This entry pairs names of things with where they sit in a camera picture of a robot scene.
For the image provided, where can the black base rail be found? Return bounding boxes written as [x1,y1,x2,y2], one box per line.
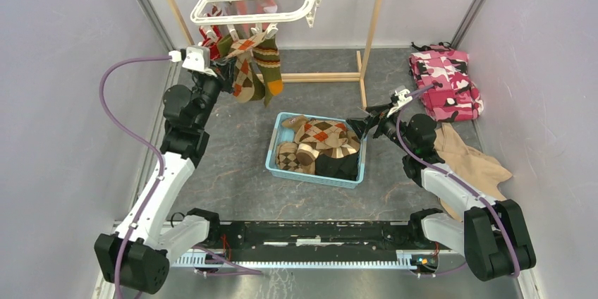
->
[200,221,445,262]

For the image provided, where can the light blue plastic basket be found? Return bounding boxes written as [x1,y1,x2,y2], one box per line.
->
[265,111,368,189]

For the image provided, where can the pink patterned sock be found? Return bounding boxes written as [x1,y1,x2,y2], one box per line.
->
[217,0,278,41]

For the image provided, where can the beige cloth on floor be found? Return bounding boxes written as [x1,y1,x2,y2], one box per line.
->
[434,123,512,200]

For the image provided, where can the wooden rack frame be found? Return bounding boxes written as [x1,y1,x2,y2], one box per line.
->
[194,0,383,106]

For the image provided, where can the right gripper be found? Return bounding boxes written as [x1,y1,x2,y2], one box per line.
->
[346,102,414,154]

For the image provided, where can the beige argyle sock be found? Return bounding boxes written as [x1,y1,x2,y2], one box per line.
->
[294,118,361,166]
[226,32,265,103]

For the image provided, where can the pink camouflage bag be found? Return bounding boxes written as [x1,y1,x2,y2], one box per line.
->
[408,42,484,123]

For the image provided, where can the black garment in basket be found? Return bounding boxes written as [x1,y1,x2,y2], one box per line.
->
[315,152,360,181]

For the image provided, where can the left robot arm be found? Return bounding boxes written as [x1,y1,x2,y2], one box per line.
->
[94,46,236,298]

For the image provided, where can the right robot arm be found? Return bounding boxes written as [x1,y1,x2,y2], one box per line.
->
[346,85,537,281]

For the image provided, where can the green striped sock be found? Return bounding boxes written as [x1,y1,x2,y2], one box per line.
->
[216,35,233,58]
[252,37,283,106]

